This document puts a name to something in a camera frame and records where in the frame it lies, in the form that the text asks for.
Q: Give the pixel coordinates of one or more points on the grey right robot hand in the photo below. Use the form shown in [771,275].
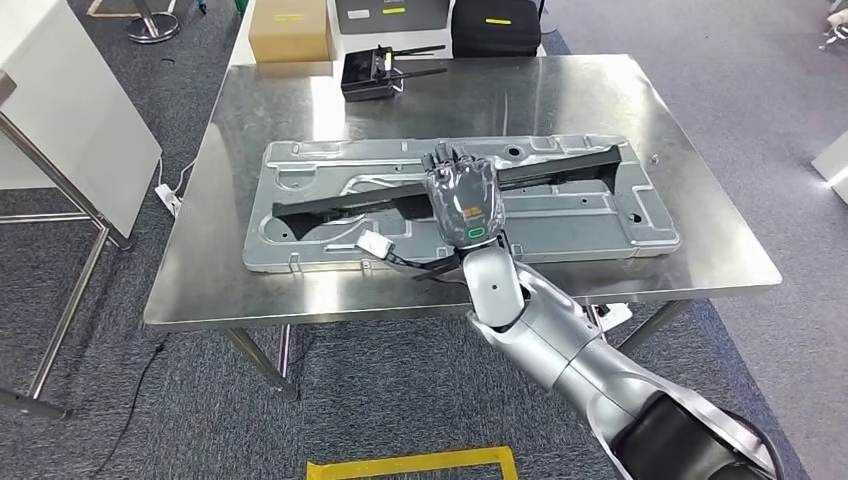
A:
[467,199]

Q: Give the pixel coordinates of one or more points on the stamped silver metal panel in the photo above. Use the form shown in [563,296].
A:
[596,218]

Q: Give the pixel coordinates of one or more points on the steel workbench table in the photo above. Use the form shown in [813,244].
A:
[530,99]

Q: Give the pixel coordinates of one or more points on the yellow floor tape square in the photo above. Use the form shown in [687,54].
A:
[411,464]

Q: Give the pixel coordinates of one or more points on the white power strip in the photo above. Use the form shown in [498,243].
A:
[613,314]
[169,199]

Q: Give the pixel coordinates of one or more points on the white cabinet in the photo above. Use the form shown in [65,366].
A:
[66,99]

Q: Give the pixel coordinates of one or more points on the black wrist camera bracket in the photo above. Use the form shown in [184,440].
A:
[430,265]

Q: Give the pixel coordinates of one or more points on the office chair base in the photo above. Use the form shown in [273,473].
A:
[836,20]

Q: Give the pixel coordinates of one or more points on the cardboard box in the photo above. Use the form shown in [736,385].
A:
[288,33]

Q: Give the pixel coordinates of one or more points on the black carry case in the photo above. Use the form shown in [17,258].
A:
[497,36]

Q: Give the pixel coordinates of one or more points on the chrome pedestal base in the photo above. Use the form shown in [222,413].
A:
[152,30]

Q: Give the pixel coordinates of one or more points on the white table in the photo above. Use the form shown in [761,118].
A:
[240,40]

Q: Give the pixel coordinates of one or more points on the black plastic car part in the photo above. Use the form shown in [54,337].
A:
[344,205]

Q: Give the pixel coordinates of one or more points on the dark grey laptop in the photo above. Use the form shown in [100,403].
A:
[411,20]

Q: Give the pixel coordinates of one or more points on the black remote with antennas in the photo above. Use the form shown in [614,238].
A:
[361,83]

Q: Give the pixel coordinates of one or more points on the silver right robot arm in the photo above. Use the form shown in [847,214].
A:
[563,344]

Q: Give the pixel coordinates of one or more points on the white box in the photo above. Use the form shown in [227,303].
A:
[836,166]

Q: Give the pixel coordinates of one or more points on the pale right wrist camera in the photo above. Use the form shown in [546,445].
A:
[374,244]

